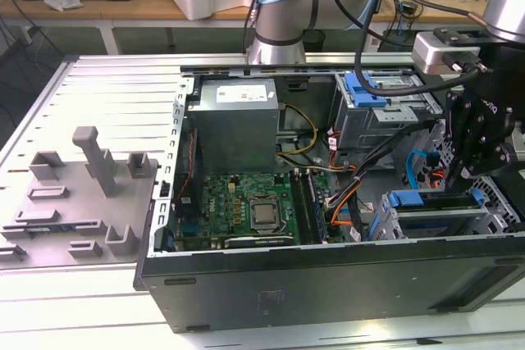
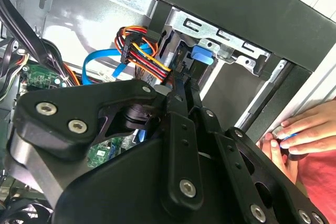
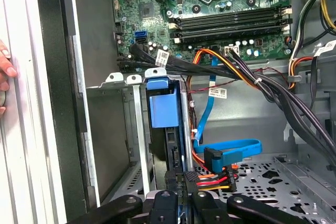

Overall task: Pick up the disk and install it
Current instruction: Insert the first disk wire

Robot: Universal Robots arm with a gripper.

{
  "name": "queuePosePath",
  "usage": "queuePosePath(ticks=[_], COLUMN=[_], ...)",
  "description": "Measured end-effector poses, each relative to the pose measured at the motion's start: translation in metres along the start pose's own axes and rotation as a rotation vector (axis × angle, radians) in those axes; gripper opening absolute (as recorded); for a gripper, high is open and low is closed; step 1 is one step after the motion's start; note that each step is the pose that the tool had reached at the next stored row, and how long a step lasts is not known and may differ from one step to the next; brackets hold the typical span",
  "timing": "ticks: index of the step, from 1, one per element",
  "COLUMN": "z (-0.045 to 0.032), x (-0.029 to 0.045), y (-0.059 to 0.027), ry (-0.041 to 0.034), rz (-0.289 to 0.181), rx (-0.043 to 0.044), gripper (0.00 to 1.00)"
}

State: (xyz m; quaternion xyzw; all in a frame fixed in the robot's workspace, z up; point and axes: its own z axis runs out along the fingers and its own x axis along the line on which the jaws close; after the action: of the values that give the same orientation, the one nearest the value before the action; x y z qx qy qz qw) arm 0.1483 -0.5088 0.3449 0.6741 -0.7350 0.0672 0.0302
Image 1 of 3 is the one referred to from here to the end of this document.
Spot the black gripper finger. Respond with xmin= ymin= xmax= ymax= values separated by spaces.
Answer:
xmin=461 ymin=110 xmax=518 ymax=180
xmin=445 ymin=91 xmax=485 ymax=200

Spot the orange black power wire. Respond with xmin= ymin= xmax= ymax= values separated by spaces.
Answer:
xmin=327 ymin=163 xmax=452 ymax=228

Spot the blue wire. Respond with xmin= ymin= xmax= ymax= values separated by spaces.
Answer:
xmin=404 ymin=148 xmax=440 ymax=192

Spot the hard disk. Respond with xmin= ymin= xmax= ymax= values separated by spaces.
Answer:
xmin=367 ymin=187 xmax=484 ymax=240

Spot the metal disk bay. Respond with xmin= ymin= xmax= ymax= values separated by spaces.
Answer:
xmin=375 ymin=188 xmax=514 ymax=240

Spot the metal drive cage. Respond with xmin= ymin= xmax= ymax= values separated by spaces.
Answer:
xmin=332 ymin=70 xmax=445 ymax=154

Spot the blue drive latch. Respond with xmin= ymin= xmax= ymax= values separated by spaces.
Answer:
xmin=345 ymin=73 xmax=389 ymax=108

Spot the black PC case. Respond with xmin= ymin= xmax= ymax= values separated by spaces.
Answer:
xmin=133 ymin=61 xmax=525 ymax=334

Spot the metal socket cover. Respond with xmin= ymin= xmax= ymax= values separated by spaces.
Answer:
xmin=245 ymin=196 xmax=288 ymax=236

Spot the silver CPU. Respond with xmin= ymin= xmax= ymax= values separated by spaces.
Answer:
xmin=250 ymin=202 xmax=280 ymax=226

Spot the black graphics card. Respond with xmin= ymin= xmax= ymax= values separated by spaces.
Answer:
xmin=223 ymin=234 xmax=296 ymax=249

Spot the grey power supply unit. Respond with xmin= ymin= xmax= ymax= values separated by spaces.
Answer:
xmin=186 ymin=78 xmax=285 ymax=175

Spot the green motherboard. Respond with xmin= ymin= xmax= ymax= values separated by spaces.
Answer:
xmin=174 ymin=169 xmax=348 ymax=252

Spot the black case fan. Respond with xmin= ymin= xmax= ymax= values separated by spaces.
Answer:
xmin=174 ymin=126 xmax=206 ymax=220

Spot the blue card latch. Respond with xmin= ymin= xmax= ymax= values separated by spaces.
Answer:
xmin=157 ymin=225 xmax=176 ymax=253

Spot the wooden desk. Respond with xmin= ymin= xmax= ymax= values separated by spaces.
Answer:
xmin=0 ymin=0 xmax=525 ymax=56

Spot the grey parts rack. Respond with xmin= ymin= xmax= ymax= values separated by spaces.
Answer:
xmin=0 ymin=126 xmax=161 ymax=271

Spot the crumpled white paper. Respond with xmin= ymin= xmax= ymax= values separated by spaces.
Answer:
xmin=43 ymin=0 xmax=84 ymax=13

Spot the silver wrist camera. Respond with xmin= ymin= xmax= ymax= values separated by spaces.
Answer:
xmin=411 ymin=32 xmax=482 ymax=76

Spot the black wire bundle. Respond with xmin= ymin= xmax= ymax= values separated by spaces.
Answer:
xmin=326 ymin=118 xmax=436 ymax=211

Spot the black flat cable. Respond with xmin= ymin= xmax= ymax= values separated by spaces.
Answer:
xmin=346 ymin=177 xmax=366 ymax=241

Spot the blue hanging cable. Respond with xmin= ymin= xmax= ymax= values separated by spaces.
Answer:
xmin=393 ymin=0 xmax=407 ymax=52

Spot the multicolour wire bundle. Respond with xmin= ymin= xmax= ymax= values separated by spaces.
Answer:
xmin=303 ymin=161 xmax=358 ymax=175

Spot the black camera cable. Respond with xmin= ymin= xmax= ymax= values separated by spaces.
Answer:
xmin=330 ymin=0 xmax=481 ymax=98

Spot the yellow black wire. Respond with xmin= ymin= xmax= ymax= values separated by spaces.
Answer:
xmin=275 ymin=103 xmax=320 ymax=159

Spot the black base cable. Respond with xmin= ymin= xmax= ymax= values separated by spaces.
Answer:
xmin=241 ymin=0 xmax=270 ymax=56

